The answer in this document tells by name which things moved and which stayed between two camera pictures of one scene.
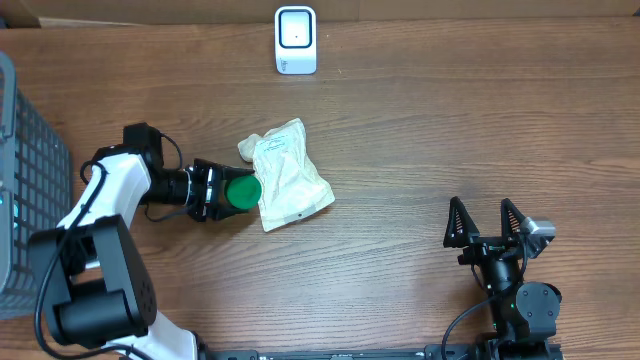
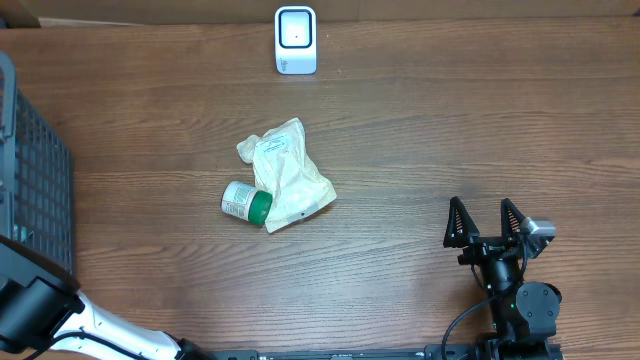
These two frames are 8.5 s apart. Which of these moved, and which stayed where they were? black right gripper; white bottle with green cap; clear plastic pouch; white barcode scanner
Moved: white bottle with green cap
Stayed: clear plastic pouch; white barcode scanner; black right gripper
